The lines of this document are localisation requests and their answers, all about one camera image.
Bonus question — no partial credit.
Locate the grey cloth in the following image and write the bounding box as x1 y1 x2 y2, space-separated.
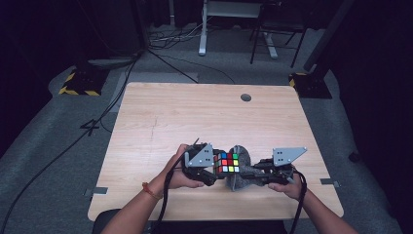
225 144 267 192

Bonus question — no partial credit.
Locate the person's dark clothing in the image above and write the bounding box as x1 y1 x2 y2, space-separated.
152 219 288 234

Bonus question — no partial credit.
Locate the black yellow striped stand base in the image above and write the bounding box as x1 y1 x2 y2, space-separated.
57 66 110 98
288 71 333 99

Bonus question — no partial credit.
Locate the grey tape piece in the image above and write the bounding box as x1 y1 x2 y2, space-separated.
319 177 342 189
84 186 109 197

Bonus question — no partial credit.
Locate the multicoloured puzzle cube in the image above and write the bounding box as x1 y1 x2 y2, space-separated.
212 150 241 179

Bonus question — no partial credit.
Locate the black chair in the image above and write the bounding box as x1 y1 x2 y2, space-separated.
248 2 308 69

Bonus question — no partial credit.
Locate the slanted grey metal pole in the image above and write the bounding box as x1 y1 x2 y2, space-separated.
303 0 356 72

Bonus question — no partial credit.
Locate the long black floor cable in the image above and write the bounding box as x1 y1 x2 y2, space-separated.
0 55 144 228

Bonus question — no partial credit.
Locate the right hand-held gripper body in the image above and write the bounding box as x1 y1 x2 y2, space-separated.
258 146 309 186

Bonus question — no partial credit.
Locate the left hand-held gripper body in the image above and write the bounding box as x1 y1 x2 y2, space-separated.
180 137 216 183

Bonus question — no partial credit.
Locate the person's right hand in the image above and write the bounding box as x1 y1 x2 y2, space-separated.
267 165 306 201

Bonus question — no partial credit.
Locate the bundle of floor cables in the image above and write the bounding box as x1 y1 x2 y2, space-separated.
148 22 210 51

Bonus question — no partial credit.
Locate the person's left hand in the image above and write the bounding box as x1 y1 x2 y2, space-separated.
159 143 206 190

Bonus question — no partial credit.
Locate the white desk frame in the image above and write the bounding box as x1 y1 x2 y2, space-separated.
198 0 280 59

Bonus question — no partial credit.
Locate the grey flat stand base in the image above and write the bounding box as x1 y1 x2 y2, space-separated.
87 56 139 68

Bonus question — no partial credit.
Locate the black seat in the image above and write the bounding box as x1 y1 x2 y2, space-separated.
92 209 123 234

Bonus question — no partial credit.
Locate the right hand-held gripper black cable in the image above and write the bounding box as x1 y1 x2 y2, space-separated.
287 169 308 234

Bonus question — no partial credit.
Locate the thin black floor cable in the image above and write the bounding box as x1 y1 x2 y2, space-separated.
147 48 237 86

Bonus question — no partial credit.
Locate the red bracelet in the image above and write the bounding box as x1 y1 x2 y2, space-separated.
141 181 163 201

